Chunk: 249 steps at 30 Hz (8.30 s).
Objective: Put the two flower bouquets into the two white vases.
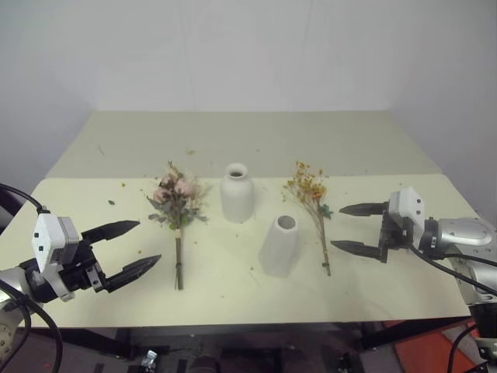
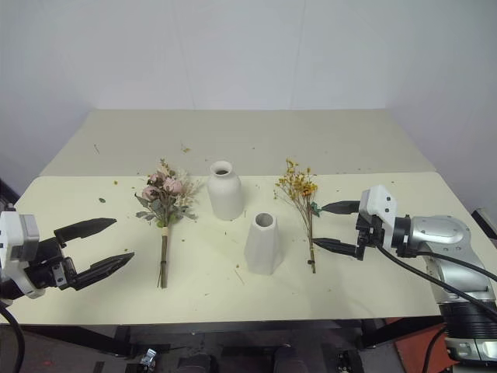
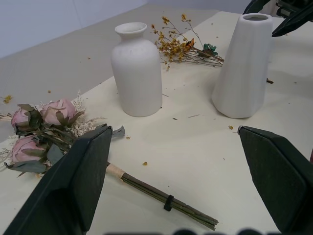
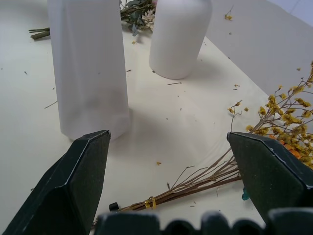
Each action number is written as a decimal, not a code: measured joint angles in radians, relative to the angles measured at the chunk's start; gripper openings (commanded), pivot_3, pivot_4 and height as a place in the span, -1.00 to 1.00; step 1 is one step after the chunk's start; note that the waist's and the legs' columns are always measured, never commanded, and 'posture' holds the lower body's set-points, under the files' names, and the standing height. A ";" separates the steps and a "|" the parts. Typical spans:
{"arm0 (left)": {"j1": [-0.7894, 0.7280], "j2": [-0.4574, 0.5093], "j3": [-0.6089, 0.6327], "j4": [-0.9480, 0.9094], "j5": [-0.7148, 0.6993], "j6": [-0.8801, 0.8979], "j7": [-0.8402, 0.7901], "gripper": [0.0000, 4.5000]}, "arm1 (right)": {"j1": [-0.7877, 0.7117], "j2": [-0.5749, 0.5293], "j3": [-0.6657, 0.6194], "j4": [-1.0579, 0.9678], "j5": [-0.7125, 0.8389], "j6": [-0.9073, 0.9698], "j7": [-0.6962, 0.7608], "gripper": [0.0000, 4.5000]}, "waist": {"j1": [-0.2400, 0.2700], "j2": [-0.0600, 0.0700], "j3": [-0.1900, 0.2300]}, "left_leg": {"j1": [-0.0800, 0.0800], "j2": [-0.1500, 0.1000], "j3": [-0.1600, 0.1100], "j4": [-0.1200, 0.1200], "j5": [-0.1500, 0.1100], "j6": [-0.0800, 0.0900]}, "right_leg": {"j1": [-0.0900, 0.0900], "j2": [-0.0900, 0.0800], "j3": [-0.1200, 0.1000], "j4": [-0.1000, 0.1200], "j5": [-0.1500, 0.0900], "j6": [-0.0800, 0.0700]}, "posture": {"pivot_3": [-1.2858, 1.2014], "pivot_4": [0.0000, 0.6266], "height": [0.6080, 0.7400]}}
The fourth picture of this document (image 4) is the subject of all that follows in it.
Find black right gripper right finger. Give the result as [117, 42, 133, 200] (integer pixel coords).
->
[226, 131, 313, 225]

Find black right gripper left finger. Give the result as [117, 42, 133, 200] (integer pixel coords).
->
[1, 130, 112, 235]

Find tall white vase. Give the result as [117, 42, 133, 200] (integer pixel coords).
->
[46, 0, 131, 141]

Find short white round vase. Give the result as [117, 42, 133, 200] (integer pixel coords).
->
[149, 0, 213, 80]

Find yellow dried flower bunch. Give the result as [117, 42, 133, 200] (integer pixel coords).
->
[91, 61, 313, 230]

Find green leafy flower bunch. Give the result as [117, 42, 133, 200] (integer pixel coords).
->
[28, 0, 158, 41]

